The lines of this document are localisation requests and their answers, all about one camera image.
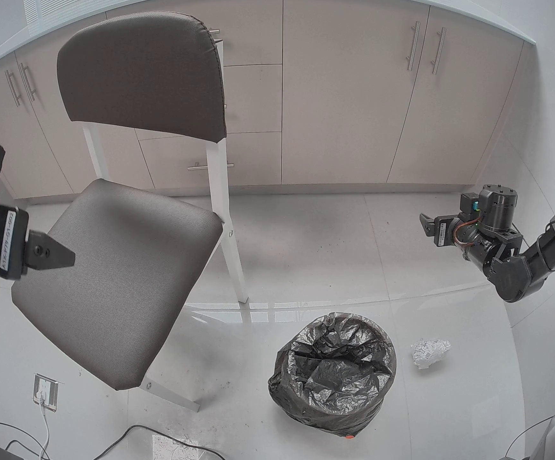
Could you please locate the beige cabinet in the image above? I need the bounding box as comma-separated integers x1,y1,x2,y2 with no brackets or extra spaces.
0,0,538,201

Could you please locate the white cable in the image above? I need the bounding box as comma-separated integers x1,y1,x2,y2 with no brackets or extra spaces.
38,391,52,460

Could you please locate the crumpled white paper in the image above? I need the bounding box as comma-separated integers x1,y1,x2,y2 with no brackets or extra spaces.
411,337,451,371

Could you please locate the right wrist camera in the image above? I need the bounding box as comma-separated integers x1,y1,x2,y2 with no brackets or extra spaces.
459,191,483,220

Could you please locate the black cable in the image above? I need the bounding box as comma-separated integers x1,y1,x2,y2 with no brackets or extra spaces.
93,424,226,460
0,419,50,460

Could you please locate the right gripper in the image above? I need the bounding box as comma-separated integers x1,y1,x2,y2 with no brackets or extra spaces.
419,212,467,250

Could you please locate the grey padded chair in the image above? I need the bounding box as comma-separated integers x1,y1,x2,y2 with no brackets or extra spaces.
11,11,249,413

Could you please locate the black plastic bag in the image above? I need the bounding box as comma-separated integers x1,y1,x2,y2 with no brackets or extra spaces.
268,312,398,439

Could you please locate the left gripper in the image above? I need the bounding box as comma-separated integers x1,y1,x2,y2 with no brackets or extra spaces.
0,192,77,284

